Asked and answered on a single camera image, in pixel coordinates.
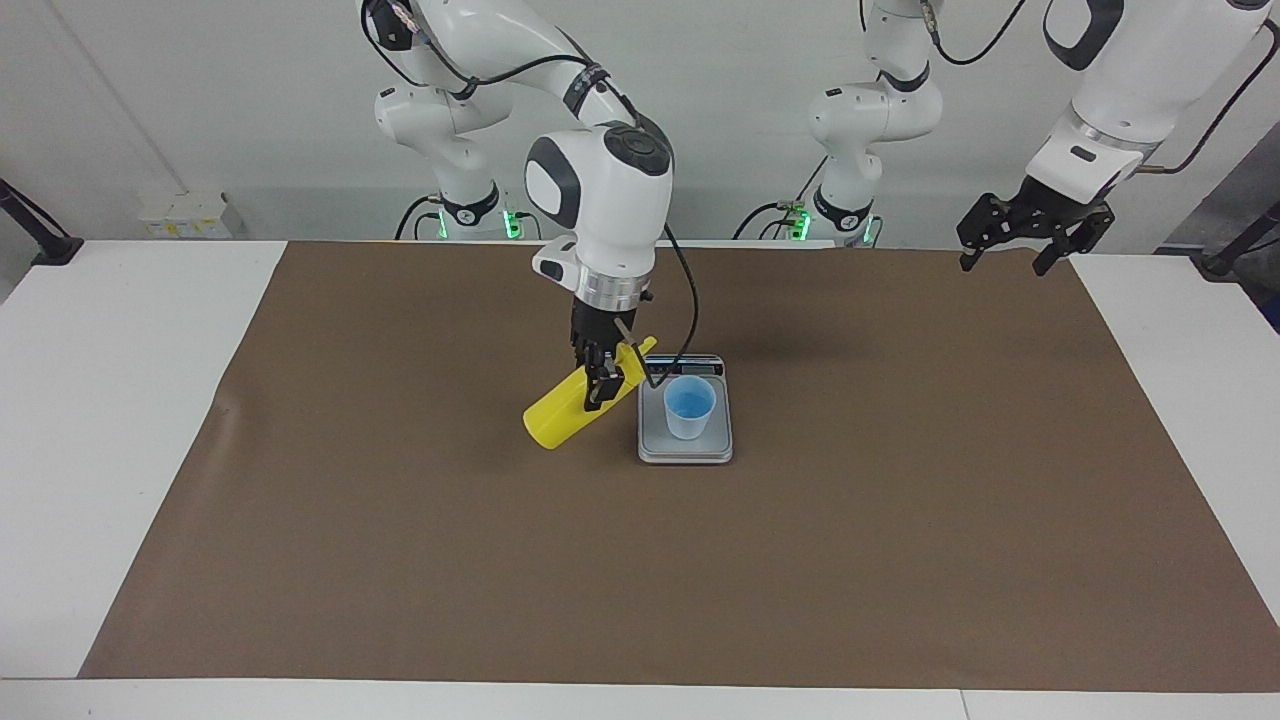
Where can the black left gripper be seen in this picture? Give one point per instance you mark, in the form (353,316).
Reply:
(1050,215)

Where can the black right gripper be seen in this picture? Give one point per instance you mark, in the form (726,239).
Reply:
(598,330)

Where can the yellow squeeze bottle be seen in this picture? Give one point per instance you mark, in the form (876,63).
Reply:
(555,420)

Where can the light blue plastic cup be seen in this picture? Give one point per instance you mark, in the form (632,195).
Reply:
(690,408)

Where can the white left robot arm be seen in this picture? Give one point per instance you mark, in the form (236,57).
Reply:
(1150,80)

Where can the silver digital kitchen scale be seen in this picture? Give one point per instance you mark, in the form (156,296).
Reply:
(685,450)

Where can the brown table mat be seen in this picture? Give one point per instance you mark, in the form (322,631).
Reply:
(700,560)

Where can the black stand pole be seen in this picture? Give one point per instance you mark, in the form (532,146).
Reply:
(45,240)
(1235,250)

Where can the white wall power strip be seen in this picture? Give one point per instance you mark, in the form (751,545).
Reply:
(185,215)

